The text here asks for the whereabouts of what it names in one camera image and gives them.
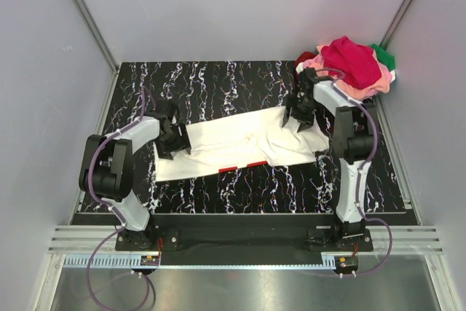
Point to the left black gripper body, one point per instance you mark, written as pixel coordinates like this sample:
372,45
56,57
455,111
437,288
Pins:
177,140

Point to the aluminium corner post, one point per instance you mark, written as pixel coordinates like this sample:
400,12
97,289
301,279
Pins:
395,23
92,27

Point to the green t-shirt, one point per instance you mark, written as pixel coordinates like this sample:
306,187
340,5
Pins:
384,57

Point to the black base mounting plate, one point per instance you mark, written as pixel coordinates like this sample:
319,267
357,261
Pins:
310,232

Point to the grey slotted cable duct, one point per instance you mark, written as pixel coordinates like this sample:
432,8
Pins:
137,261

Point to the right aluminium corner post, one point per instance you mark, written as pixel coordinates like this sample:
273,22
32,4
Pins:
395,23

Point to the dark red t-shirt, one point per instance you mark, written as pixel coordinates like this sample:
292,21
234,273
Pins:
301,59

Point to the left aluminium corner post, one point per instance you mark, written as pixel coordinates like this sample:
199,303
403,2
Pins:
92,27

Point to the white t-shirt red print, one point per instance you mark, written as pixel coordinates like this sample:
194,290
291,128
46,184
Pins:
241,140

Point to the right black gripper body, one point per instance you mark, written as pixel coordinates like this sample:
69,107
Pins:
301,110

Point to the pink t-shirt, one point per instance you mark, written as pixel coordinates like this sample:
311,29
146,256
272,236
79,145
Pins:
382,85

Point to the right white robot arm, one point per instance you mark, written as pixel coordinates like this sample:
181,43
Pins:
354,141

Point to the magenta t-shirt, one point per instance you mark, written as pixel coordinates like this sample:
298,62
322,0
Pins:
357,61

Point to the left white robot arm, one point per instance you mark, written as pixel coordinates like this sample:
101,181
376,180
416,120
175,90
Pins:
107,170

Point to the aluminium rail profile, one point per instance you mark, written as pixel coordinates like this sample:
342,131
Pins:
396,240

